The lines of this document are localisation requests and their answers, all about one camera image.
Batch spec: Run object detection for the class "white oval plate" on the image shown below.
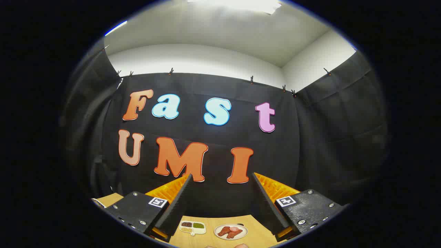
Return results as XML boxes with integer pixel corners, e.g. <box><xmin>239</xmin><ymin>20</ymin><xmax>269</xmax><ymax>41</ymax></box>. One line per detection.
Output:
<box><xmin>214</xmin><ymin>224</ymin><xmax>248</xmax><ymax>240</ymax></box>

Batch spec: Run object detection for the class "wide ceiling light panel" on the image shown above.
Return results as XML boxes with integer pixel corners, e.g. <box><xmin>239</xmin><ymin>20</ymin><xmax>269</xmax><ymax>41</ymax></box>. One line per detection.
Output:
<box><xmin>188</xmin><ymin>0</ymin><xmax>282</xmax><ymax>15</ymax></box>

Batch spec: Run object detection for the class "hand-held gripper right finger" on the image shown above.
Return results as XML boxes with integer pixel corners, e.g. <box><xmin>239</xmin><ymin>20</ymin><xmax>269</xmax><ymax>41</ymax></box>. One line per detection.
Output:
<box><xmin>252</xmin><ymin>172</ymin><xmax>347</xmax><ymax>242</ymax></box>

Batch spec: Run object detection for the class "white divided tray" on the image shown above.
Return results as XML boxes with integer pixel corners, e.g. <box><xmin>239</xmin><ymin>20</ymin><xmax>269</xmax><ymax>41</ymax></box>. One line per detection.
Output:
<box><xmin>179</xmin><ymin>220</ymin><xmax>207</xmax><ymax>236</ymax></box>

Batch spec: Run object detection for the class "row of black cloth clips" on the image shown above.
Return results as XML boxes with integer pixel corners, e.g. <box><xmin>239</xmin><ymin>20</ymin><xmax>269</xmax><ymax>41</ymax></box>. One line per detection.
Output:
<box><xmin>103</xmin><ymin>45</ymin><xmax>331</xmax><ymax>97</ymax></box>

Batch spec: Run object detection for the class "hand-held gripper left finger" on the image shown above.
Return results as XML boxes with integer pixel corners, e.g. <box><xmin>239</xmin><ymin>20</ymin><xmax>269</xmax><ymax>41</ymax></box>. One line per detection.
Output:
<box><xmin>103</xmin><ymin>174</ymin><xmax>193</xmax><ymax>242</ymax></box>

